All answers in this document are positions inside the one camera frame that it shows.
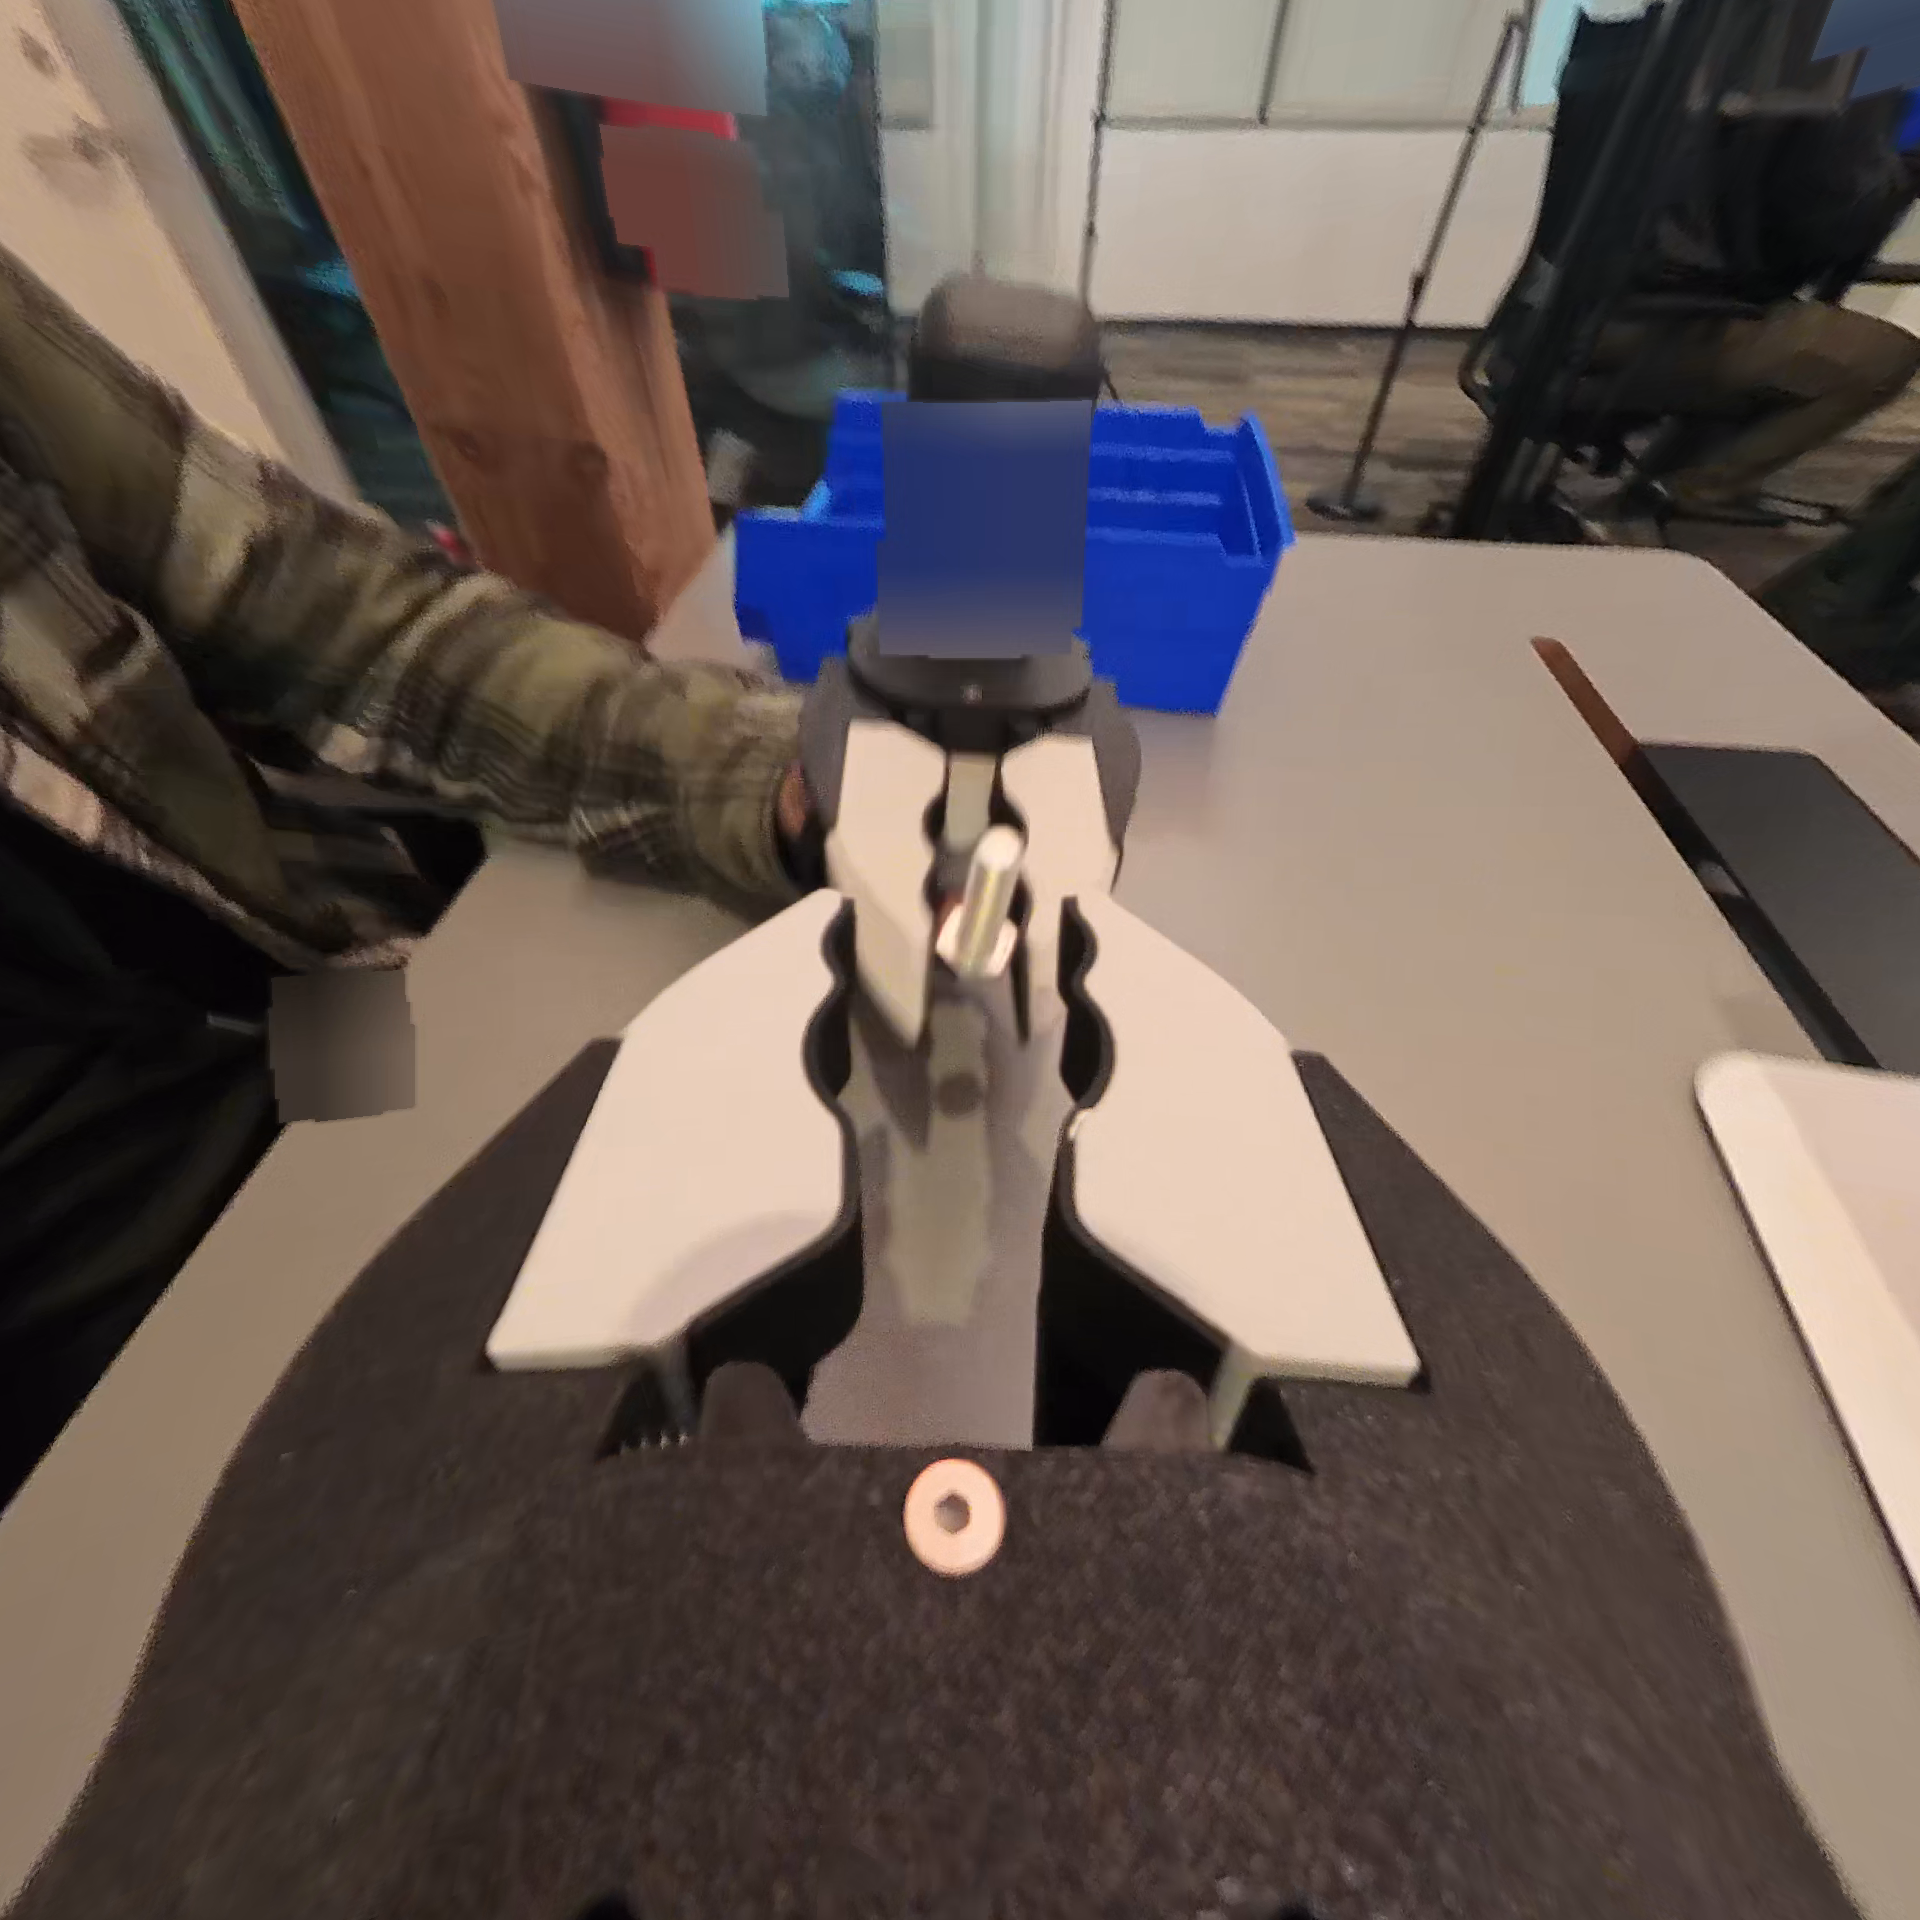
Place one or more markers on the person's torso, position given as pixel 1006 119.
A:
pixel 134 675

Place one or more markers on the silver hex bolt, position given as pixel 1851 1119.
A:
pixel 990 885

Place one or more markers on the blue plastic bin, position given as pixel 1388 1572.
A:
pixel 1184 600

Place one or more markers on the wooden post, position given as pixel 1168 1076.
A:
pixel 494 331

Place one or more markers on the white tablet stand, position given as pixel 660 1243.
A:
pixel 1831 1200

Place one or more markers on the black office chair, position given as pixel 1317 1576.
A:
pixel 1590 271

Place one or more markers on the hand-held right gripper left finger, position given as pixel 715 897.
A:
pixel 674 1184

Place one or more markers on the black flat tablet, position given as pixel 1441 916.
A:
pixel 1784 871

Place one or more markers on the white door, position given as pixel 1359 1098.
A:
pixel 105 224

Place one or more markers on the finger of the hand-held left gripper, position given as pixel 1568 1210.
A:
pixel 885 840
pixel 1073 810

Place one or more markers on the person's left hand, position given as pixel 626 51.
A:
pixel 801 824

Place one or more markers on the black stand pole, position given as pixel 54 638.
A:
pixel 1424 271

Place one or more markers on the person's left forearm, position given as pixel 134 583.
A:
pixel 570 735

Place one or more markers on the black backpack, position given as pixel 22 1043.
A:
pixel 1860 584

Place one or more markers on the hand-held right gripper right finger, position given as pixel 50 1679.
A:
pixel 1230 1200

